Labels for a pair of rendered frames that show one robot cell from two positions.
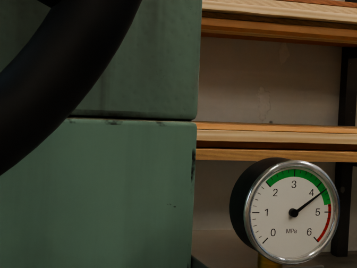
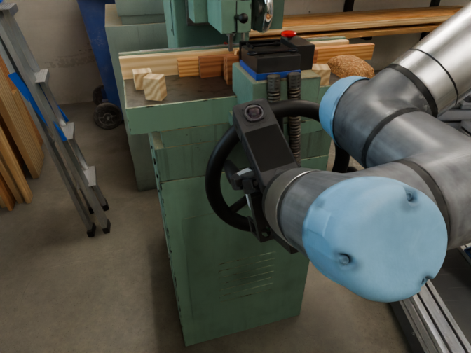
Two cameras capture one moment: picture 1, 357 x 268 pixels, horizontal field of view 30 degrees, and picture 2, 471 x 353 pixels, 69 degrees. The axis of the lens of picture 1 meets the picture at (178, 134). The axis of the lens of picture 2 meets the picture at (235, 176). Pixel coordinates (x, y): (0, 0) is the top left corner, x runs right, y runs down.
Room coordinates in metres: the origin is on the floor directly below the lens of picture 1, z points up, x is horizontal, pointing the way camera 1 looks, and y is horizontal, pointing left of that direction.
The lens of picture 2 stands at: (-0.32, 0.23, 1.17)
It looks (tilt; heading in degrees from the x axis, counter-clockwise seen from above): 35 degrees down; 0
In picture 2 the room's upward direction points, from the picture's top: straight up
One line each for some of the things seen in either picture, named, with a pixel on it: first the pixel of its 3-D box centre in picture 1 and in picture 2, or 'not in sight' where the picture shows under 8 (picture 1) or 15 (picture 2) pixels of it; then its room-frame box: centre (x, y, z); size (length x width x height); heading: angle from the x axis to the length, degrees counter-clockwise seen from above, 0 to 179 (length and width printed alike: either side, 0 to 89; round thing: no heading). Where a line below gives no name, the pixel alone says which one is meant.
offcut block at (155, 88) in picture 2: not in sight; (155, 87); (0.36, 0.40, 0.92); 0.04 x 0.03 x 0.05; 79
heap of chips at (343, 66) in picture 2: not in sight; (350, 64); (0.53, -0.05, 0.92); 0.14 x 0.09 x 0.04; 17
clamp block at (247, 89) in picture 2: not in sight; (272, 90); (0.36, 0.15, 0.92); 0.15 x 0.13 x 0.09; 107
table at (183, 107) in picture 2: not in sight; (258, 96); (0.44, 0.18, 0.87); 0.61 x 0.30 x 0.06; 107
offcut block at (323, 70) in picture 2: not in sight; (318, 74); (0.46, 0.04, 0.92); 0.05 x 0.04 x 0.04; 179
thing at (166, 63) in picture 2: not in sight; (242, 57); (0.57, 0.22, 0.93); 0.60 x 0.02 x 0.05; 107
